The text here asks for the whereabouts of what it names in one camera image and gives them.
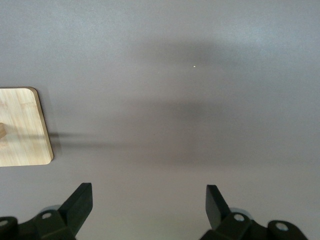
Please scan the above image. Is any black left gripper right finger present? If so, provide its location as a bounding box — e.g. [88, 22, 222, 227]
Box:
[199, 184, 270, 240]

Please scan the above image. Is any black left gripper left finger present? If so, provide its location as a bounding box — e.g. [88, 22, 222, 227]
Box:
[17, 182, 94, 240]

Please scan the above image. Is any bamboo cup rack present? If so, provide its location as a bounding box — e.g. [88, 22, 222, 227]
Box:
[0, 86, 55, 167]

